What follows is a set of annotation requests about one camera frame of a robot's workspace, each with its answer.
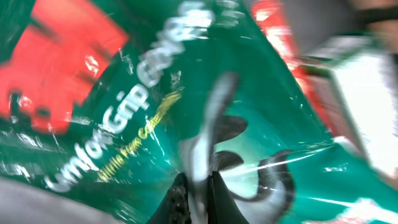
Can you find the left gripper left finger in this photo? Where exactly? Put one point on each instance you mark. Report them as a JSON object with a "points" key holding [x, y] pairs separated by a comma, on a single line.
{"points": [[174, 208]]}

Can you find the red coffee stick sachet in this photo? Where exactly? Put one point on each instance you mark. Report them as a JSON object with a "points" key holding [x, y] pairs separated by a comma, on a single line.
{"points": [[270, 17]]}

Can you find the green 3M gloves bag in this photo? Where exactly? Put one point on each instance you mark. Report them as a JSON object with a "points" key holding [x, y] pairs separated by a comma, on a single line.
{"points": [[104, 103]]}

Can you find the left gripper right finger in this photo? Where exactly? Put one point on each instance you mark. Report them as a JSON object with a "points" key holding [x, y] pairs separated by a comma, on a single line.
{"points": [[221, 206]]}

